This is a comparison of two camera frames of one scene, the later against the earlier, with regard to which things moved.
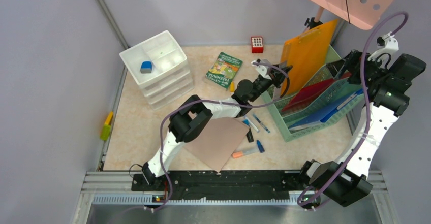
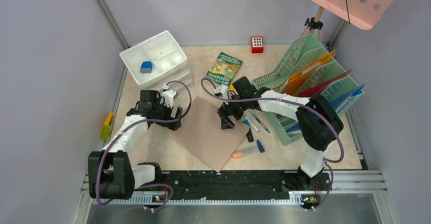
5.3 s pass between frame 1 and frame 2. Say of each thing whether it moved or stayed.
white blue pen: stayed
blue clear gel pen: stayed
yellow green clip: stayed
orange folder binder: moved
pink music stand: stayed
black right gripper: moved
